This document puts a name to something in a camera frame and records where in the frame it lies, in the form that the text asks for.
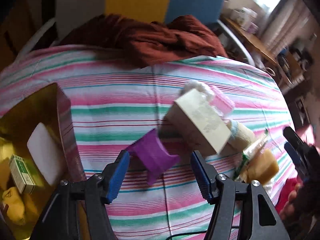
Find thick yellow sponge block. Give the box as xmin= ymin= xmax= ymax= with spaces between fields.
xmin=246 ymin=149 xmax=279 ymax=185

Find cream knitted sock roll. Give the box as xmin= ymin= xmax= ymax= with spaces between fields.
xmin=226 ymin=120 xmax=256 ymax=152

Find purple wrapper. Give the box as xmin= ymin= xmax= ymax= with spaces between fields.
xmin=126 ymin=128 xmax=180 ymax=186

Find pink plastic bottle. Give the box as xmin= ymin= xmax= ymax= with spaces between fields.
xmin=209 ymin=86 xmax=235 ymax=117

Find white foam block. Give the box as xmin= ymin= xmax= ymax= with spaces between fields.
xmin=27 ymin=122 xmax=67 ymax=186

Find small green white carton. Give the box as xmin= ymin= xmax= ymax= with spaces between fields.
xmin=9 ymin=154 xmax=36 ymax=194

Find yellow snack bag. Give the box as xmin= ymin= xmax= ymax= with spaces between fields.
xmin=2 ymin=186 xmax=26 ymax=225

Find small white plastic wad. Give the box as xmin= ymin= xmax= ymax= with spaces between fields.
xmin=180 ymin=80 xmax=215 ymax=103

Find person right hand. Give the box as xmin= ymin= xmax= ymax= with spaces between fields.
xmin=276 ymin=179 xmax=302 ymax=221

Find red garment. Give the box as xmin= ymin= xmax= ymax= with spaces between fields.
xmin=273 ymin=125 xmax=320 ymax=213

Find striped bed sheet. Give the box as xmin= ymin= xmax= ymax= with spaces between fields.
xmin=1 ymin=46 xmax=297 ymax=239

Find cluttered chair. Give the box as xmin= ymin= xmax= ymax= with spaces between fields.
xmin=276 ymin=33 xmax=317 ymax=94

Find white cardboard box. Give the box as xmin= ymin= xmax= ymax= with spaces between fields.
xmin=159 ymin=88 xmax=231 ymax=155

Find wooden bedside table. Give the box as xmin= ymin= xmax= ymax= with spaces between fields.
xmin=220 ymin=16 xmax=278 ymax=67

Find gold lined red box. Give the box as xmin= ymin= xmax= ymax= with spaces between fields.
xmin=1 ymin=83 xmax=86 ymax=239

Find pink patterned curtain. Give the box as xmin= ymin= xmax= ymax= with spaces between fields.
xmin=258 ymin=0 xmax=319 ymax=57

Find white boxes on table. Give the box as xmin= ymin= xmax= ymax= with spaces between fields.
xmin=230 ymin=7 xmax=258 ymax=34

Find dark red blanket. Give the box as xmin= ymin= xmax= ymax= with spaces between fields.
xmin=60 ymin=14 xmax=227 ymax=68

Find grey bed side rail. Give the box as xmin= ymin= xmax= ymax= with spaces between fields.
xmin=217 ymin=20 xmax=255 ymax=67

